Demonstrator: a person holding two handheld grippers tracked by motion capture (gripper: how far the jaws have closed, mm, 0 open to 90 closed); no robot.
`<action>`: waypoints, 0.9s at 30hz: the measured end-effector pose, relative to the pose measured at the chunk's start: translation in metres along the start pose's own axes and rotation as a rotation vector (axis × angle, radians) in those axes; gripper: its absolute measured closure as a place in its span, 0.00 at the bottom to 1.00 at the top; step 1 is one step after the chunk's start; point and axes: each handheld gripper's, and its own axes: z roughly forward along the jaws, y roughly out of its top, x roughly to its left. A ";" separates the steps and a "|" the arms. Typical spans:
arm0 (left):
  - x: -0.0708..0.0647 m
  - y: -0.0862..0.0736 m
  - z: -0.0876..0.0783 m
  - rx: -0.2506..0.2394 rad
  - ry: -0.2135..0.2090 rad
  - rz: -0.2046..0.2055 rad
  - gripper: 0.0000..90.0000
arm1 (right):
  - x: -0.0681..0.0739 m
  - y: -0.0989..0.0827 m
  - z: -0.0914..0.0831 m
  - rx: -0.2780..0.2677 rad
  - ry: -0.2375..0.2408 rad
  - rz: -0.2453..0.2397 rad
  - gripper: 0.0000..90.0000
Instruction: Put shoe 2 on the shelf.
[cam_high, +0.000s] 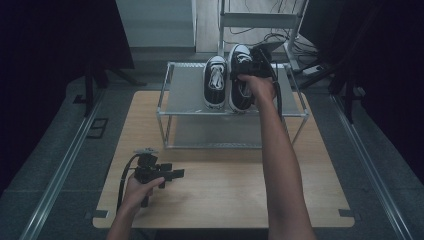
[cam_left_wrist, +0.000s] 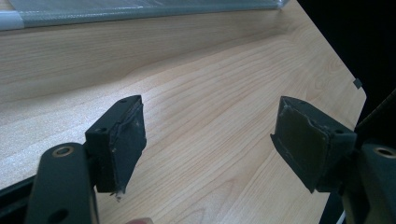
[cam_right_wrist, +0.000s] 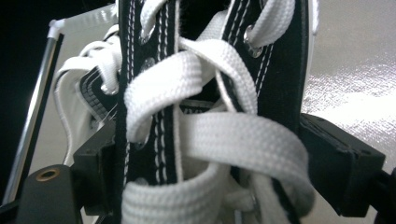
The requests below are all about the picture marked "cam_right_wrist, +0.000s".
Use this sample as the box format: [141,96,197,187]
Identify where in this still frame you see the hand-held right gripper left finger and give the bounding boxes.
[72,119,120,217]

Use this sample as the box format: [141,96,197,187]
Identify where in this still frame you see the metal two-tier shoe rack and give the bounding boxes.
[0,0,396,224]

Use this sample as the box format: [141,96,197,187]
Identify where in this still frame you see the black canvas sneaker white laces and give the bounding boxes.
[112,0,320,224]

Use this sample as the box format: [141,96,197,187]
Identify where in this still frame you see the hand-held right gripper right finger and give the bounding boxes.
[298,113,387,218]

